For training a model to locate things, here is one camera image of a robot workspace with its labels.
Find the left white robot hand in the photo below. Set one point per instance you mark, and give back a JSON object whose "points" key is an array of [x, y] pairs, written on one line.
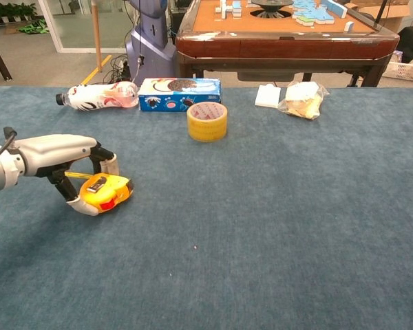
{"points": [[58, 149]]}

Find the yellow tape measure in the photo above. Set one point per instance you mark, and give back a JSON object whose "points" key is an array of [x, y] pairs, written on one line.
{"points": [[106, 194]]}

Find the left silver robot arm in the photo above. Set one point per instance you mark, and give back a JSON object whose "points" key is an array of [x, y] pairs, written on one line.
{"points": [[0, 172]]}

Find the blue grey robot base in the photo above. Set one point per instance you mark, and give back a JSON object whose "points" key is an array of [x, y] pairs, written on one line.
{"points": [[148, 48]]}

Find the yellow packing tape roll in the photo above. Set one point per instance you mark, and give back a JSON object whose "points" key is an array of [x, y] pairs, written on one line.
{"points": [[206, 129]]}

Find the plastic bottle with printed label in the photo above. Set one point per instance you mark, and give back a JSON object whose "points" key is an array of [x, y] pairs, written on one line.
{"points": [[96, 98]]}

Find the wooden pole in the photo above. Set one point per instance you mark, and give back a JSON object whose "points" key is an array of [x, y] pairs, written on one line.
{"points": [[97, 34]]}

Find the blue cookie box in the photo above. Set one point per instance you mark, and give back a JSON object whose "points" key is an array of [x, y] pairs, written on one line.
{"points": [[172, 101]]}

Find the green cloth on floor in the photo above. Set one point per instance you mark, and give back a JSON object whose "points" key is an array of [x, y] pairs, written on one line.
{"points": [[34, 27]]}

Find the row of green plants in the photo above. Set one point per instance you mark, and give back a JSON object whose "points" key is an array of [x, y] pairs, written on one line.
{"points": [[10, 12]]}

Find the blue table cloth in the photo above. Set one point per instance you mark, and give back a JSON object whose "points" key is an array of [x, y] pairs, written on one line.
{"points": [[244, 223]]}

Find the small white flat box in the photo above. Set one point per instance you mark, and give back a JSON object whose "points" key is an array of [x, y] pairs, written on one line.
{"points": [[267, 97]]}

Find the stacked mahjong tiles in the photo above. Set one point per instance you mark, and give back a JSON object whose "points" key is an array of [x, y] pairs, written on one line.
{"points": [[229, 8]]}

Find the brown mahjong table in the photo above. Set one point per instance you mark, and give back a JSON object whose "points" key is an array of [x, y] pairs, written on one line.
{"points": [[282, 48]]}

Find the clear bag of snacks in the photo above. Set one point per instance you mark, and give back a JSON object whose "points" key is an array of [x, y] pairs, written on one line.
{"points": [[303, 103]]}

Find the pile of mahjong tiles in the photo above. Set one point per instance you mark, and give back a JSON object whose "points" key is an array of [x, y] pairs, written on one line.
{"points": [[313, 12]]}

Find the blue white mahjong tile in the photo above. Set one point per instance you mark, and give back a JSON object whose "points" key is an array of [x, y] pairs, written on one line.
{"points": [[348, 26]]}

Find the black tripod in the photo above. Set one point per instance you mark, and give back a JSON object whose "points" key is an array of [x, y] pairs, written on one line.
{"points": [[381, 13]]}

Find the white plastic basket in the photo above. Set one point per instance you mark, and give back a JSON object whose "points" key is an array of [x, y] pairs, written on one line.
{"points": [[404, 70]]}

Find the cardboard box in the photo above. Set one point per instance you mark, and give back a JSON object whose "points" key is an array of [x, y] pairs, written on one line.
{"points": [[395, 13]]}

